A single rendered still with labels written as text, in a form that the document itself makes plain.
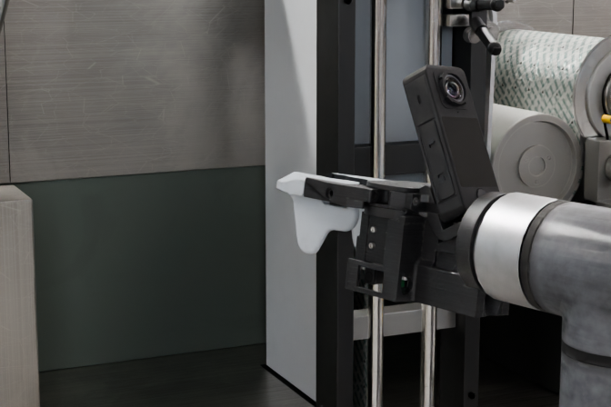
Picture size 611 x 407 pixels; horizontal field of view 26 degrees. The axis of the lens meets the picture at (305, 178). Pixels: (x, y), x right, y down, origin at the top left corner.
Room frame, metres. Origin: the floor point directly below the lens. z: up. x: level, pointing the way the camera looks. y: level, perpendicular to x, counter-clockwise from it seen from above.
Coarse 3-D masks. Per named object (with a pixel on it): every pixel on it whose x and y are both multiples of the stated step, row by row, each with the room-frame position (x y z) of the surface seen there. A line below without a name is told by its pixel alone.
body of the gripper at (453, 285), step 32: (416, 192) 0.93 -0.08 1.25; (384, 224) 0.94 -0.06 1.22; (416, 224) 0.92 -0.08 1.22; (448, 224) 0.91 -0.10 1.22; (384, 256) 0.92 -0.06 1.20; (416, 256) 0.92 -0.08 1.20; (448, 256) 0.91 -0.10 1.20; (352, 288) 0.94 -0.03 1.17; (384, 288) 0.92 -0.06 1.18; (416, 288) 0.92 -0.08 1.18; (448, 288) 0.89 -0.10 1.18; (480, 288) 0.87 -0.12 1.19
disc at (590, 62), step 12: (600, 48) 1.50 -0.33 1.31; (588, 60) 1.49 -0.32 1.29; (600, 60) 1.50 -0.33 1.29; (588, 72) 1.49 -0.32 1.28; (576, 84) 1.49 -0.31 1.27; (576, 96) 1.49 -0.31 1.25; (576, 108) 1.49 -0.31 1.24; (576, 120) 1.49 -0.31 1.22; (588, 120) 1.50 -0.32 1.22; (588, 132) 1.50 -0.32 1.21
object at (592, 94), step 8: (608, 56) 1.50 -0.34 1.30; (600, 64) 1.50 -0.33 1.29; (608, 64) 1.50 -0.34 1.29; (600, 72) 1.50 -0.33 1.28; (608, 72) 1.50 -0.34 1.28; (592, 80) 1.49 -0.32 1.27; (600, 80) 1.50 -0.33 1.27; (592, 88) 1.49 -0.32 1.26; (600, 88) 1.50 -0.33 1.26; (592, 96) 1.49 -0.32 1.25; (600, 96) 1.50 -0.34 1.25; (592, 104) 1.49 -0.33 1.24; (600, 104) 1.50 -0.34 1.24; (592, 112) 1.49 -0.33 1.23; (600, 112) 1.50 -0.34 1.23; (592, 120) 1.49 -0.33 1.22; (600, 120) 1.50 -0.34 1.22; (600, 128) 1.50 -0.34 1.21; (608, 128) 1.50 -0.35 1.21
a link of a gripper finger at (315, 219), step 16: (288, 176) 1.02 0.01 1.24; (304, 176) 0.99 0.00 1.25; (320, 176) 1.00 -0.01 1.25; (288, 192) 1.00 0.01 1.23; (304, 208) 0.99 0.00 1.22; (320, 208) 0.98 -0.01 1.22; (336, 208) 0.97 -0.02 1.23; (352, 208) 0.96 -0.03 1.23; (304, 224) 0.99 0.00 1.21; (320, 224) 0.98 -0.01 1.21; (336, 224) 0.97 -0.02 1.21; (352, 224) 0.96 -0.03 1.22; (304, 240) 0.99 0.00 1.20; (320, 240) 0.98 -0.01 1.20
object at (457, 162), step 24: (432, 72) 0.94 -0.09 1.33; (456, 72) 0.96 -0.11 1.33; (408, 96) 0.94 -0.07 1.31; (432, 96) 0.93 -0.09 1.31; (456, 96) 0.94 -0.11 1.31; (432, 120) 0.92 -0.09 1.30; (456, 120) 0.93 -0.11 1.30; (432, 144) 0.92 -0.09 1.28; (456, 144) 0.92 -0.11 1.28; (480, 144) 0.94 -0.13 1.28; (432, 168) 0.92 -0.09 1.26; (456, 168) 0.91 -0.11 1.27; (480, 168) 0.92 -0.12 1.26; (456, 192) 0.90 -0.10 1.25; (480, 192) 0.91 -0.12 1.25; (456, 216) 0.90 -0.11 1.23
